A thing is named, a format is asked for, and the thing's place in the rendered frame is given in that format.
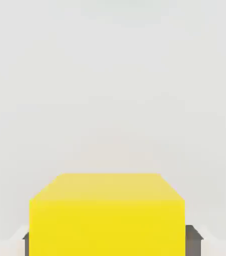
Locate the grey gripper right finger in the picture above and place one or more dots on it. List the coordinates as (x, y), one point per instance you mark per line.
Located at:
(193, 244)

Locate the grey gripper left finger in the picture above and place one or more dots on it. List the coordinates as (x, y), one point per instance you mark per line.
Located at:
(25, 246)

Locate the small yellow cube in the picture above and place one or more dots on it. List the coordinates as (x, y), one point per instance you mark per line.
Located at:
(107, 220)

